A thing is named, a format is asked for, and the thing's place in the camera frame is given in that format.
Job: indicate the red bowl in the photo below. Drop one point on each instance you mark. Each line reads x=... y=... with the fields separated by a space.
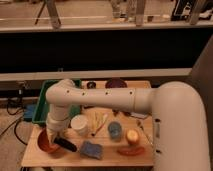
x=44 y=145

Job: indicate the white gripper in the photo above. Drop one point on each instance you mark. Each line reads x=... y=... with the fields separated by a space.
x=55 y=129

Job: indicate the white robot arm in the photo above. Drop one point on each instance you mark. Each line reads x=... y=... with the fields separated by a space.
x=180 y=133

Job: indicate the black brush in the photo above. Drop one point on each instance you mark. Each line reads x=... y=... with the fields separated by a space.
x=66 y=144

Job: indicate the white plastic cup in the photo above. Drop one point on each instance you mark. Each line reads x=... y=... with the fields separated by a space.
x=79 y=123

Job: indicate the wooden board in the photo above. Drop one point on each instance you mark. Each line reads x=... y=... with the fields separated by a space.
x=35 y=157

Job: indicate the red sausage toy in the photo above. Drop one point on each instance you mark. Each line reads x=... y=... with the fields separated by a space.
x=128 y=151

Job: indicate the wooden spoon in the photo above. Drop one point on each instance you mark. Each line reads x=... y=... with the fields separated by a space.
x=96 y=125

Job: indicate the dark purple plate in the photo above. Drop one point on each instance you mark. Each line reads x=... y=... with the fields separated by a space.
x=115 y=83

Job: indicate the small black cup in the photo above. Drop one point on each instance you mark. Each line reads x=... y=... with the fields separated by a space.
x=91 y=85

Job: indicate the yellow apple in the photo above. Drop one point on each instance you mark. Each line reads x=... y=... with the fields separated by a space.
x=132 y=137

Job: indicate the green plastic bin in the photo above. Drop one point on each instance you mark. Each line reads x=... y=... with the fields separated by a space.
x=42 y=106

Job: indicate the blue box on floor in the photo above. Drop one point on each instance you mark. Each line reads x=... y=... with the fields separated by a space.
x=29 y=112

